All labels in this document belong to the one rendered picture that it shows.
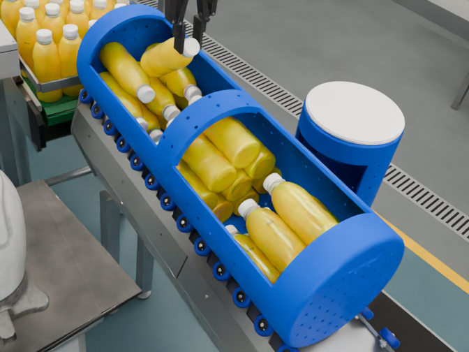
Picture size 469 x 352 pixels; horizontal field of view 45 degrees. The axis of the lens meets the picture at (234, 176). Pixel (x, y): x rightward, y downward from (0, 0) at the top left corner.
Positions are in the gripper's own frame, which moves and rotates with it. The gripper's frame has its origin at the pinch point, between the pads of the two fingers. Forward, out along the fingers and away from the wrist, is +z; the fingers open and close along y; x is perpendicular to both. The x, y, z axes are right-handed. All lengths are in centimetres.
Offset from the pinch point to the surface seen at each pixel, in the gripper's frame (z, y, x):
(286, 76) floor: 131, 159, 124
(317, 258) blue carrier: 9, -9, -56
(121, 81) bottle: 17.3, -9.5, 12.6
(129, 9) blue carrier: 6.1, -1.5, 24.7
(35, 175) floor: 129, -8, 105
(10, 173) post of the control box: 70, -31, 49
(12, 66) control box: 26, -27, 41
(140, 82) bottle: 15.9, -6.5, 8.8
